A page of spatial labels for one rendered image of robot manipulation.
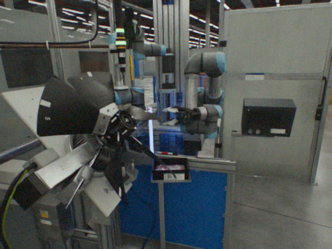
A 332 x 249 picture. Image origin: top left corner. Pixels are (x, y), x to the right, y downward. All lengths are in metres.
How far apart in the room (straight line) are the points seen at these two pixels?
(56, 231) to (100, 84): 0.74
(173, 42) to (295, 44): 1.44
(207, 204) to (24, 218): 1.18
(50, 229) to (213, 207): 1.00
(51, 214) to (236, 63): 2.32
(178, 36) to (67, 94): 1.21
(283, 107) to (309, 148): 1.82
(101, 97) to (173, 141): 0.89
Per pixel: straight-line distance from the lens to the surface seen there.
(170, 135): 1.79
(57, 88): 0.89
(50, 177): 0.84
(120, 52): 1.06
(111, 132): 0.98
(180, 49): 1.88
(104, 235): 1.28
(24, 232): 1.77
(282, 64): 2.81
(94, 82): 1.16
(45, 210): 1.25
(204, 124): 1.32
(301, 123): 2.97
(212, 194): 1.58
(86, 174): 0.86
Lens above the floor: 1.47
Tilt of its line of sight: 16 degrees down
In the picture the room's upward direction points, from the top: 1 degrees counter-clockwise
